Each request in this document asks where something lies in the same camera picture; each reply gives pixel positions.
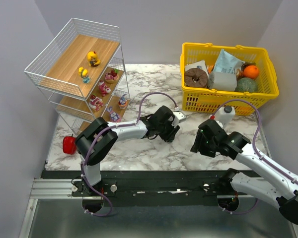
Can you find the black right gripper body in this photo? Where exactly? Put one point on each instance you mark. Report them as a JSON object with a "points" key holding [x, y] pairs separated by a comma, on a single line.
{"points": [[202, 143]]}

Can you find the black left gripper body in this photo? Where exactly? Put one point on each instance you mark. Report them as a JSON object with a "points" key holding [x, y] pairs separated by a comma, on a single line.
{"points": [[169, 132]]}

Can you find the purple figure orange donut toy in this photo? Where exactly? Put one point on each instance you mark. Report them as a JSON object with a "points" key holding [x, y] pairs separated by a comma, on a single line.
{"points": [[123, 101]]}

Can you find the purple bunny donut toy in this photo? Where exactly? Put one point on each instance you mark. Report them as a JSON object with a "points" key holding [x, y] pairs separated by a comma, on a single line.
{"points": [[114, 116]]}

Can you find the yellow plastic basket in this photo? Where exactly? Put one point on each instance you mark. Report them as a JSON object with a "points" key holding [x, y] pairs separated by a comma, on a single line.
{"points": [[207, 100]]}

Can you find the pink strawberry figure toy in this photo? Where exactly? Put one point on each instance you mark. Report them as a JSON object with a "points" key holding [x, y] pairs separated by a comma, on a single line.
{"points": [[103, 88]]}

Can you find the pink strawberry donut toy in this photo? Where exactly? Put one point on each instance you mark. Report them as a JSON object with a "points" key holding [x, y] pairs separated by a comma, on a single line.
{"points": [[112, 76]]}

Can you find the red strawberry cake toy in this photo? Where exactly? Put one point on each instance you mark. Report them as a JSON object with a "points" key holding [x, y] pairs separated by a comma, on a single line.
{"points": [[95, 103]]}

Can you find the yellow minion toy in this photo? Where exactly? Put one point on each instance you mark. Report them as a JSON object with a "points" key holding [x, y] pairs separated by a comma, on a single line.
{"points": [[83, 73]]}

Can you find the yellow duck toy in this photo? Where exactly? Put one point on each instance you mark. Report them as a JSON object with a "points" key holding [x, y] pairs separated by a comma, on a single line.
{"points": [[93, 59]]}

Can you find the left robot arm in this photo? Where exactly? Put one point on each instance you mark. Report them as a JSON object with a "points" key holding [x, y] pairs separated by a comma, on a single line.
{"points": [[94, 143]]}

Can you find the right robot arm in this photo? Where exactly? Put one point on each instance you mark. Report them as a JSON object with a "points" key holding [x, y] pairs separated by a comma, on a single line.
{"points": [[278, 187]]}

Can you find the white bottle grey cap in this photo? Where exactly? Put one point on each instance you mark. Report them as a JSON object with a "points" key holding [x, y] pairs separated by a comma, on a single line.
{"points": [[225, 114]]}

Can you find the white paper roll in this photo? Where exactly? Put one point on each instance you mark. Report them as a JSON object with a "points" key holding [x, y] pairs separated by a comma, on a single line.
{"points": [[222, 81]]}

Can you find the brown chocolate donut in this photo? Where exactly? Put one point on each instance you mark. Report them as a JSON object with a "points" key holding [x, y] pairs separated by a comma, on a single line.
{"points": [[195, 78]]}

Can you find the green melon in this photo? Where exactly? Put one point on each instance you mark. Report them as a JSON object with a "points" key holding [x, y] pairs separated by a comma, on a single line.
{"points": [[246, 85]]}

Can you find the white tissue packet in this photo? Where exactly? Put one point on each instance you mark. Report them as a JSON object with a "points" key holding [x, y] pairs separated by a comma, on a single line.
{"points": [[200, 65]]}

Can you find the light blue snack bag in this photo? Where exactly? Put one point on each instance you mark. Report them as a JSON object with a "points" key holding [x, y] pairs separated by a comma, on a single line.
{"points": [[227, 63]]}

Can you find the orange fruit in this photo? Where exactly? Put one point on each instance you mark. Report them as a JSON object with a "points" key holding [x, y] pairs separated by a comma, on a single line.
{"points": [[251, 71]]}

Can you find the red bell pepper toy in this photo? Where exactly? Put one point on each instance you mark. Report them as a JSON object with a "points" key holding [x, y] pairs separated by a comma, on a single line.
{"points": [[69, 146]]}

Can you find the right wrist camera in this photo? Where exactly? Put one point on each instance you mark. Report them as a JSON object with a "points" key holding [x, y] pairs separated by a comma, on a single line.
{"points": [[217, 121]]}

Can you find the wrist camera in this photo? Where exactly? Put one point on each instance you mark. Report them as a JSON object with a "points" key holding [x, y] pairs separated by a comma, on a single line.
{"points": [[217, 121], [179, 116]]}

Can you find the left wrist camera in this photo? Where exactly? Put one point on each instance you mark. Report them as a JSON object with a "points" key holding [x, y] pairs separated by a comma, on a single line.
{"points": [[179, 116]]}

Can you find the black mounting rail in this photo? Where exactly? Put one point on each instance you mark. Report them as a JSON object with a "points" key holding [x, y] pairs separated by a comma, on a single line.
{"points": [[161, 188]]}

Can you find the white wire wooden shelf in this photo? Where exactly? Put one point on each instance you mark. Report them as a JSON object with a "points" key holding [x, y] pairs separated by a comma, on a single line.
{"points": [[55, 71]]}

